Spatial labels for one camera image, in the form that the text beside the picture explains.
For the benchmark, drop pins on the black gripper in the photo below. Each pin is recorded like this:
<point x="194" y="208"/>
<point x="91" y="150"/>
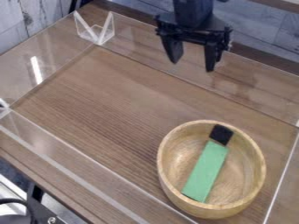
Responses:
<point x="191" y="23"/>

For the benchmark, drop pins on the green foam stick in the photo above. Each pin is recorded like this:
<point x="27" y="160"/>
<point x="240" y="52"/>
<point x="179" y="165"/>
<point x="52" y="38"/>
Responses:
<point x="204" y="172"/>

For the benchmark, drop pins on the wooden bowl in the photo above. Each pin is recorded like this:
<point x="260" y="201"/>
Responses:
<point x="242" y="175"/>

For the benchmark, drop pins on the small black square block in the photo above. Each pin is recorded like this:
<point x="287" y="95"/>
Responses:
<point x="220" y="134"/>

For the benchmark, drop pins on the clear acrylic corner bracket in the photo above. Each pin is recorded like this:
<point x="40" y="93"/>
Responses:
<point x="96" y="34"/>

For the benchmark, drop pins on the clear acrylic front wall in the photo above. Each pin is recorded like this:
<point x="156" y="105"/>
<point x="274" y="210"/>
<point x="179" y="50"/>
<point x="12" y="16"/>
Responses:
<point x="99" y="194"/>

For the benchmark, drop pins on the black table leg bracket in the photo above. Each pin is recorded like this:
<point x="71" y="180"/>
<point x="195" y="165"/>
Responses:
<point x="43" y="215"/>

